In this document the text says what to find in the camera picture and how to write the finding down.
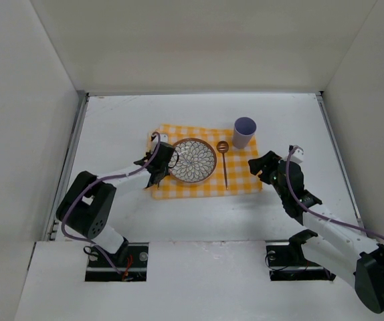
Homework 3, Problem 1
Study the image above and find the patterned ceramic plate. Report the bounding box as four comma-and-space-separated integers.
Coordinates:
169, 138, 217, 184

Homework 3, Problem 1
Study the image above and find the yellow white checkered cloth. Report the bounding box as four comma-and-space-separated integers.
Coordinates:
150, 124, 262, 200

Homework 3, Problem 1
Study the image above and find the lavender paper cup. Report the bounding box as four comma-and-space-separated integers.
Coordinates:
232, 117, 257, 149

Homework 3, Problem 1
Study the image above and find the copper spoon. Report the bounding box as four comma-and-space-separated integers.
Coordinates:
216, 140, 229, 189

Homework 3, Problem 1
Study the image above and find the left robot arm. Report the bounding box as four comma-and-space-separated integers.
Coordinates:
56, 142, 175, 258

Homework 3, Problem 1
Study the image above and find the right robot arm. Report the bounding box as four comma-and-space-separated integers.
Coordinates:
248, 146, 384, 314

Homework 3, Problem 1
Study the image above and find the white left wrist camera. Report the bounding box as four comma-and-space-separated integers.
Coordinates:
151, 132, 169, 143

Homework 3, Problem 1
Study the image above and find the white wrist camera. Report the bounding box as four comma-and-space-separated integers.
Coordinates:
288, 145, 304, 164
151, 132, 169, 143

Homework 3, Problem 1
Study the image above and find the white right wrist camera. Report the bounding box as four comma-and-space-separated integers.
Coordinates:
288, 145, 304, 164

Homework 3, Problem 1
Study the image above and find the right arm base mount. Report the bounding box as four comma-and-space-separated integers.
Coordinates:
265, 229, 336, 282

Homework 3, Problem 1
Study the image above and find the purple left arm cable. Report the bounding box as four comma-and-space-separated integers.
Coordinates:
60, 132, 161, 274

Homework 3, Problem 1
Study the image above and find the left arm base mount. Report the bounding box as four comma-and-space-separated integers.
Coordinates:
83, 241, 149, 282

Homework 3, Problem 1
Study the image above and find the left aluminium table rail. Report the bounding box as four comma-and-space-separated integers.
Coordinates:
40, 90, 89, 241

